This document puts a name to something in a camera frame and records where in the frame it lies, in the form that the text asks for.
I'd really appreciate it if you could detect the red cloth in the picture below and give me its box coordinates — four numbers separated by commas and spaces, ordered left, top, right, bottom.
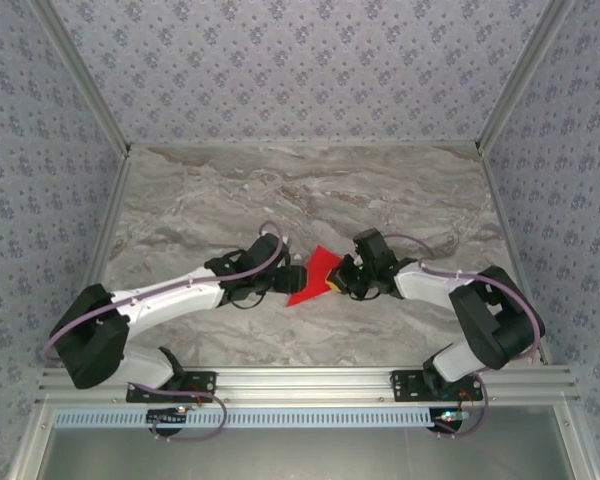
285, 244, 345, 308

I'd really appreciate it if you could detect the steel sheet panel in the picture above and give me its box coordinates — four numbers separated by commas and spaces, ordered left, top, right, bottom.
42, 424, 566, 480

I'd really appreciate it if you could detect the wide aluminium mounting beam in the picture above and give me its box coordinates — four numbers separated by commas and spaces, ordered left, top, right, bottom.
34, 366, 581, 405

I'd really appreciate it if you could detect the black controller board with LED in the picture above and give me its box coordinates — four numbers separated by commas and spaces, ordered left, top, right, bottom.
147, 407, 189, 429
432, 407, 474, 432

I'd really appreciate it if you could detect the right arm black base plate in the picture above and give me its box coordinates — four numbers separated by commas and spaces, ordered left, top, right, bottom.
390, 369, 483, 404

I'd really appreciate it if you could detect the slotted pale blue cable duct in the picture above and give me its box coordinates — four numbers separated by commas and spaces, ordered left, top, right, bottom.
53, 407, 474, 430

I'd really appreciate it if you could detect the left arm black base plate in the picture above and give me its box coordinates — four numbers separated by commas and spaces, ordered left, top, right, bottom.
125, 369, 218, 404

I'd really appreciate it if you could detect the aluminium table side rail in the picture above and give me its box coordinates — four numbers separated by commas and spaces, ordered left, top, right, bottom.
82, 149, 134, 306
477, 144, 554, 369

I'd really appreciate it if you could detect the aluminium corner post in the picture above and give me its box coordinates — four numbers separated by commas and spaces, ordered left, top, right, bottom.
29, 0, 134, 159
473, 0, 579, 159

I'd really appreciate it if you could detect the aluminium frame leg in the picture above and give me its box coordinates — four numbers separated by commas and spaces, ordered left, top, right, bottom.
554, 402, 599, 480
9, 402, 56, 480

